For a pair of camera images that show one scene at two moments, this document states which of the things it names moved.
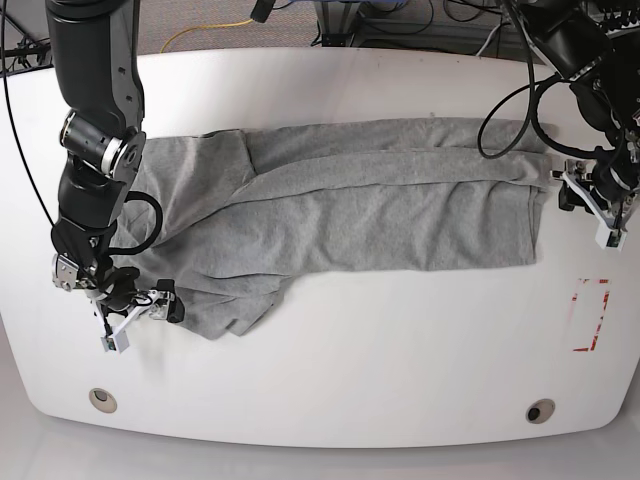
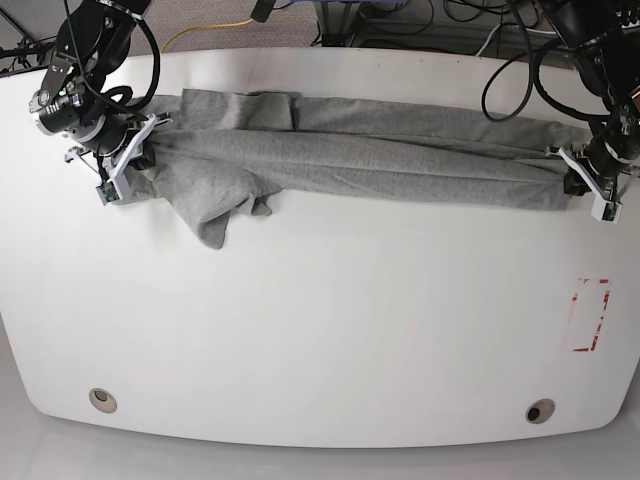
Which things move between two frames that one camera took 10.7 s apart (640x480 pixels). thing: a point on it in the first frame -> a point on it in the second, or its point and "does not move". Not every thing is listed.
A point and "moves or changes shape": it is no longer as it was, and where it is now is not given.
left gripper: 82,260 -> 62,106
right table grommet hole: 540,411 does not move
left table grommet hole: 103,400 does not move
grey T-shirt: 224,216 moves or changes shape
